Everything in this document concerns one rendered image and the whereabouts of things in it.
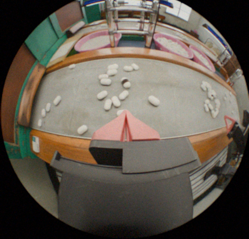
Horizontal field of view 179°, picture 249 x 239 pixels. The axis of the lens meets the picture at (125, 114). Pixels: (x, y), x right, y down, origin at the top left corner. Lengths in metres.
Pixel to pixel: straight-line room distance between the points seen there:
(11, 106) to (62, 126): 0.31
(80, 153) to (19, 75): 0.46
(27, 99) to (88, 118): 0.32
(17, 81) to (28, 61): 0.11
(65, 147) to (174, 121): 0.33
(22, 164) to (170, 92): 1.54
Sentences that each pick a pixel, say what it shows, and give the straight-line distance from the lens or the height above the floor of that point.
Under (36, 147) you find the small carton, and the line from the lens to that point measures 0.40.
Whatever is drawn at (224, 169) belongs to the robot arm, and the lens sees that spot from 0.62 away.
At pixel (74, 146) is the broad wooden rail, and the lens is 0.26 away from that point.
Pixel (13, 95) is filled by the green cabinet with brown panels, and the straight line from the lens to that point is 0.48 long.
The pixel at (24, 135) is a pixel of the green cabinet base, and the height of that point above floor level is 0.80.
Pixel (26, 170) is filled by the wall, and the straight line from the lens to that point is 1.43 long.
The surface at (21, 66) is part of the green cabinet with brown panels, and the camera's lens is 0.52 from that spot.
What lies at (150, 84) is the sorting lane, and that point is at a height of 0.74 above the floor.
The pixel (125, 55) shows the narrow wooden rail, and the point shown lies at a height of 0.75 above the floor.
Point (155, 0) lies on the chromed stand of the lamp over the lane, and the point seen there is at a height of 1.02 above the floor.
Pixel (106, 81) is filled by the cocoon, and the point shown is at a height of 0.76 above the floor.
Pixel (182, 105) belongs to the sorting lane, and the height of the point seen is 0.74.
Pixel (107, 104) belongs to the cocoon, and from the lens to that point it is 0.24.
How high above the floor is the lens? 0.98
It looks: 76 degrees down
